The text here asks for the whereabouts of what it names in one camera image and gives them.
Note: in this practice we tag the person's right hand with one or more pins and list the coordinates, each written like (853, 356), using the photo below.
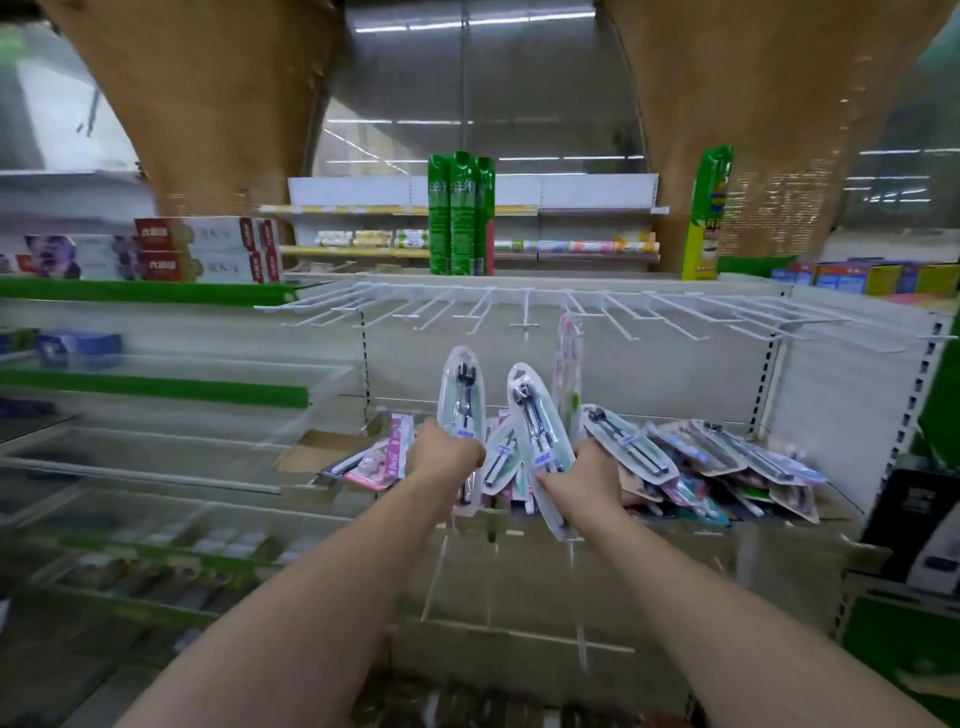
(585, 491)

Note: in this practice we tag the person's left hand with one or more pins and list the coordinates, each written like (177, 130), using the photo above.
(446, 469)

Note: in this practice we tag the oval twin black toothbrush pack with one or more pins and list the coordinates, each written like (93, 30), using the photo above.
(536, 420)
(461, 390)

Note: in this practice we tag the clear green toothbrush pack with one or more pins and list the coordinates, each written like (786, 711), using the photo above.
(577, 375)

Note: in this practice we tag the clear pink-topped toothbrush pack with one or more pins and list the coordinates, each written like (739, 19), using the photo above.
(562, 367)

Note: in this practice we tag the pile of toothbrush packs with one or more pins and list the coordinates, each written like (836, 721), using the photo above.
(712, 457)

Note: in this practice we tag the person's right forearm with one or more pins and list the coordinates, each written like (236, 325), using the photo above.
(712, 622)

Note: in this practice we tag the person's left forearm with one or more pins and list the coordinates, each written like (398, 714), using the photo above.
(315, 622)

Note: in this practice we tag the white shelf unit yellow strips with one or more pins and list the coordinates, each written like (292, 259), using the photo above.
(352, 191)

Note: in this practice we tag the brown cardboard tray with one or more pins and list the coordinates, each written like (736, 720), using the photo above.
(315, 450)

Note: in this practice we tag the row of colourful wrap rolls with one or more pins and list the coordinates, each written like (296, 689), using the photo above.
(585, 246)

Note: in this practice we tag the green spray can red side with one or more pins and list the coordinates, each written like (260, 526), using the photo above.
(486, 217)

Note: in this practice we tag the green yellow spray can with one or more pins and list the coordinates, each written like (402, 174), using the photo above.
(705, 217)

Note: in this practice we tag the black product box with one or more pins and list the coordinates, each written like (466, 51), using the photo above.
(892, 525)

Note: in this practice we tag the blue product box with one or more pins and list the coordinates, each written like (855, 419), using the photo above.
(79, 349)

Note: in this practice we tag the white purple toothpaste box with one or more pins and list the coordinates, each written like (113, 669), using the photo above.
(90, 247)
(97, 270)

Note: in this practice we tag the woven brown column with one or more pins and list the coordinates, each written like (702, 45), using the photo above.
(210, 97)
(765, 97)

